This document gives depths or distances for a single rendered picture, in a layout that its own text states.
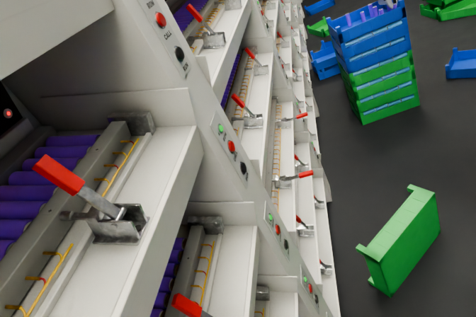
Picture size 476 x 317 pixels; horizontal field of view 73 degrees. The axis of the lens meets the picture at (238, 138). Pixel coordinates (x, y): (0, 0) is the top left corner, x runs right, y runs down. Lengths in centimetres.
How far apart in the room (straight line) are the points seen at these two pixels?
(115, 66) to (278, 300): 48
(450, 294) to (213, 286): 89
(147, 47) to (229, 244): 29
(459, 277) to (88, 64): 116
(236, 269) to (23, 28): 36
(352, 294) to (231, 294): 84
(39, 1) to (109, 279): 20
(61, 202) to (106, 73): 16
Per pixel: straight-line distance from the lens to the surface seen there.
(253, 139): 67
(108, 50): 39
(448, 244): 132
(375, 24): 165
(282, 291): 66
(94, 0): 34
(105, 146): 36
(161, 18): 40
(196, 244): 47
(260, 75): 93
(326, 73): 243
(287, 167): 88
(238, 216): 49
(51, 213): 31
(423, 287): 124
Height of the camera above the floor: 109
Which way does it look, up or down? 30 degrees down
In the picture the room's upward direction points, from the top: 28 degrees counter-clockwise
